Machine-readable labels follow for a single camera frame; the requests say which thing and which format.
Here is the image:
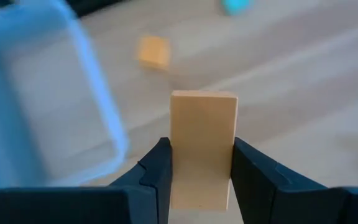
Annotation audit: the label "orange rectangular wooden block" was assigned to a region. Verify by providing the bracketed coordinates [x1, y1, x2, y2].
[169, 90, 239, 212]

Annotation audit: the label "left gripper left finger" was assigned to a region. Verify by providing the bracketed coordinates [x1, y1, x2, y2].
[0, 136, 173, 224]

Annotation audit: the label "teal rectangular wooden block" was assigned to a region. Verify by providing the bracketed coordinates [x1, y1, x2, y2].
[221, 0, 256, 16]

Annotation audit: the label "orange wooden cube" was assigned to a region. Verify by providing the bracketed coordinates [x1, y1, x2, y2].
[136, 34, 172, 72]

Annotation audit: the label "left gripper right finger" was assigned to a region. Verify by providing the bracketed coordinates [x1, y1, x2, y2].
[231, 137, 358, 224]

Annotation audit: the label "clear plastic bin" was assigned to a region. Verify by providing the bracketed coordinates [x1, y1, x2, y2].
[0, 0, 130, 192]

